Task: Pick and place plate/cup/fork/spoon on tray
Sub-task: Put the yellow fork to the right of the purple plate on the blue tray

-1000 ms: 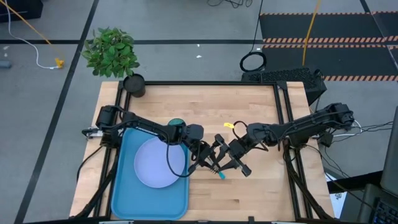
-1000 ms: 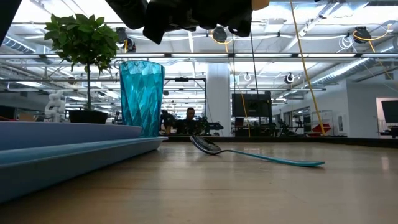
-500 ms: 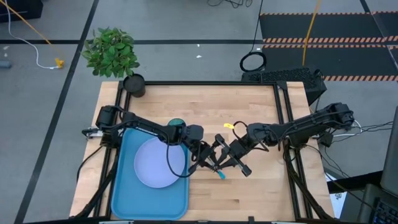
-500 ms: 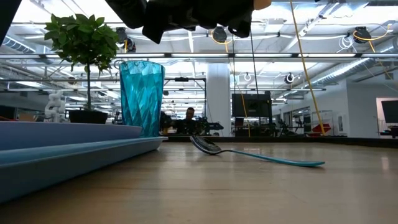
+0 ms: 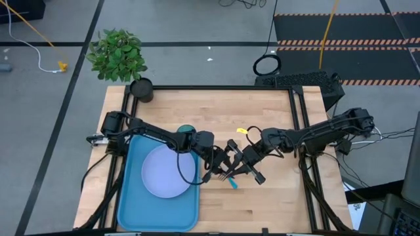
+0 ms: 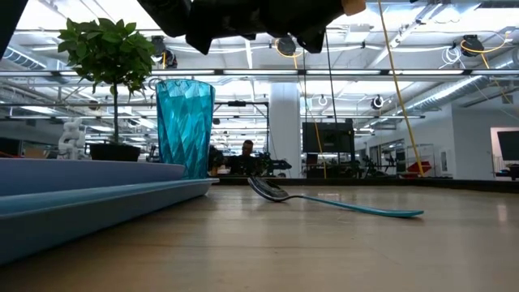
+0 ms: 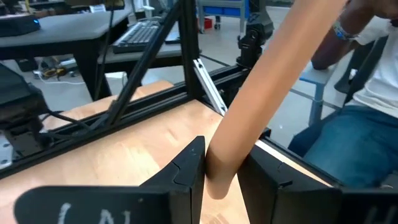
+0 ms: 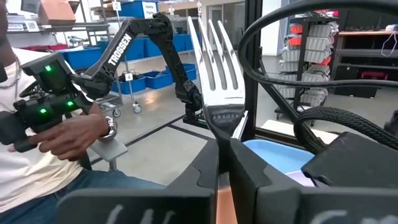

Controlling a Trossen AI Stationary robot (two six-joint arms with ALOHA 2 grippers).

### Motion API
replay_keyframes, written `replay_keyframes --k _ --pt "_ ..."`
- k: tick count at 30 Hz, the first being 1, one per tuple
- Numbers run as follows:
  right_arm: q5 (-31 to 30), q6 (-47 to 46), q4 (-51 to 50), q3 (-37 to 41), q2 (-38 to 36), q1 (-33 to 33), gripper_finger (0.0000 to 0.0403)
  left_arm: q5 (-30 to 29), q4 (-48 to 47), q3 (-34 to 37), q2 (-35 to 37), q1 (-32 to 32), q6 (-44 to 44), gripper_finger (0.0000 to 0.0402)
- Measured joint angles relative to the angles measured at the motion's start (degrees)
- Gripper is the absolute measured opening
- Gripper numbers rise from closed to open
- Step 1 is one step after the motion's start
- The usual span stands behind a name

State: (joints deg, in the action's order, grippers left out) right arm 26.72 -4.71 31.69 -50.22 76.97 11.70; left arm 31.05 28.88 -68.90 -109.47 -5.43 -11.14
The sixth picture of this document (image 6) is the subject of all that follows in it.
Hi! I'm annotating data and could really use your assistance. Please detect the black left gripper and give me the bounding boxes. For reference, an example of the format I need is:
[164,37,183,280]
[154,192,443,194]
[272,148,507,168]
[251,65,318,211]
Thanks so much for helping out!
[185,0,345,56]

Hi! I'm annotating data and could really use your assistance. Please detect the teal faceted plastic cup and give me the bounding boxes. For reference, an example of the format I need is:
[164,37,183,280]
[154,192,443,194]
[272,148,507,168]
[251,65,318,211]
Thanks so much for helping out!
[155,79,216,180]

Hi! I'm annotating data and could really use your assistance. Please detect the spoon with teal handle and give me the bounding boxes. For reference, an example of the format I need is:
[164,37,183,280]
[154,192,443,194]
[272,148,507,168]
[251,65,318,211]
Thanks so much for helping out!
[247,176,425,219]

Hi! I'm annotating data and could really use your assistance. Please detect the lavender round plate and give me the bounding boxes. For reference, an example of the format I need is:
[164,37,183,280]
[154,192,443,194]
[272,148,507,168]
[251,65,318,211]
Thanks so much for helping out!
[0,157,187,198]

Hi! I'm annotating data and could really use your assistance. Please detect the blue plastic tray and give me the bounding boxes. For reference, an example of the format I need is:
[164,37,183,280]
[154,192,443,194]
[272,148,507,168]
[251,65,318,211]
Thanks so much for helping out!
[0,177,220,267]

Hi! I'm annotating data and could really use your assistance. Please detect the white pillar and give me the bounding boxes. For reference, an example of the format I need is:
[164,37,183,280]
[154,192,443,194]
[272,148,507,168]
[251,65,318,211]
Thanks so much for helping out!
[269,83,302,179]

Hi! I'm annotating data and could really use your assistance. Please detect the black display screen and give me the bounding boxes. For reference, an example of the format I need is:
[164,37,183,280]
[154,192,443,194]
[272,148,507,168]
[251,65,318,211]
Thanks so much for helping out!
[302,121,356,154]

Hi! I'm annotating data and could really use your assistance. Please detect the person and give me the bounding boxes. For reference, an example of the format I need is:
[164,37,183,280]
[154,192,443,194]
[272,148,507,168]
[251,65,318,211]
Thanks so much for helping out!
[226,140,264,176]

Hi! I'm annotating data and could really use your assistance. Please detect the black background robot rig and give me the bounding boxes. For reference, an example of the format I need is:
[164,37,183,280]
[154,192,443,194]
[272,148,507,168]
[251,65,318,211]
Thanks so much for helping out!
[259,152,293,178]

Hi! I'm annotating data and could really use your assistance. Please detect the green leafy plant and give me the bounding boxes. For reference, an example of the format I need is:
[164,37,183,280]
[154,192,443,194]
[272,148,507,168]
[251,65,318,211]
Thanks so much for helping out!
[57,18,157,144]

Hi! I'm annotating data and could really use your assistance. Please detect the black plant pot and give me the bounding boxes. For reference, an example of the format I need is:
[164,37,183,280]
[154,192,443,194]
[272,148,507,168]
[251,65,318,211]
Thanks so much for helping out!
[88,142,142,162]

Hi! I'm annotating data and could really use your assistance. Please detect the red bin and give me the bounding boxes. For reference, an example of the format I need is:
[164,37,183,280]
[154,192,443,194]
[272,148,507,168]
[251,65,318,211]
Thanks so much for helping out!
[406,161,432,176]

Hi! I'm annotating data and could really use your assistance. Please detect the thin black cable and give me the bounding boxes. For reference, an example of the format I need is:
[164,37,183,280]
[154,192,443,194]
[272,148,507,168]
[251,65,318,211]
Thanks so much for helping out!
[301,50,308,122]

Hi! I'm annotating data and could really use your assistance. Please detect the black gantry frame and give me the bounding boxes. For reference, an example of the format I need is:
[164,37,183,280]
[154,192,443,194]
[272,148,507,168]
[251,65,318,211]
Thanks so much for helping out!
[213,100,271,163]

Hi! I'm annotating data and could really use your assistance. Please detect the black hanging cable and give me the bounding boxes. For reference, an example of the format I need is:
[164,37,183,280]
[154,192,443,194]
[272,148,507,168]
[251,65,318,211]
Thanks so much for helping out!
[323,30,341,165]

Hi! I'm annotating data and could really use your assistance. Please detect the thin yellow cable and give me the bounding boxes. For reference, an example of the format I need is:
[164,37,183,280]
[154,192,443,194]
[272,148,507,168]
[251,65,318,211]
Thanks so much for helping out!
[275,38,328,179]

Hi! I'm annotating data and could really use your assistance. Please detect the thick yellow hanging cable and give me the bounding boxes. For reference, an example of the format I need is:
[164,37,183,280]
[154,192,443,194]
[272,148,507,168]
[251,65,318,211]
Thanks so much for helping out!
[376,0,426,178]

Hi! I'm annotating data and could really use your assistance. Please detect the dark wall monitor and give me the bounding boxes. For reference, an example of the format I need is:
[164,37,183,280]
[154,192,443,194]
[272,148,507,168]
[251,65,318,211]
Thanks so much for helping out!
[496,131,519,163]

